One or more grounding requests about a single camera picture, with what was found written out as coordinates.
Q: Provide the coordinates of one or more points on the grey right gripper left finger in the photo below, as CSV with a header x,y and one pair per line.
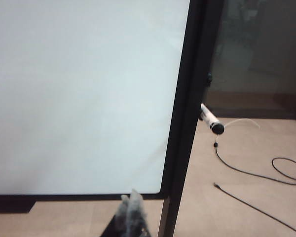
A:
x,y
122,217

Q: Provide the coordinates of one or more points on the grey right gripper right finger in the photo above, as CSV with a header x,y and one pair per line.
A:
x,y
138,214

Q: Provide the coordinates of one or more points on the white marker pen black cap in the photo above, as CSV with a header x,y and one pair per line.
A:
x,y
210,119

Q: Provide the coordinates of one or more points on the dark glass partition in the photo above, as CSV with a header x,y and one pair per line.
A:
x,y
261,54

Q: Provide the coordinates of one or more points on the white board with black frame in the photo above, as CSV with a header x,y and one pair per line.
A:
x,y
84,98

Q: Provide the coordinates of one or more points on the black stand post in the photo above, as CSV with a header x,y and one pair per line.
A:
x,y
212,37

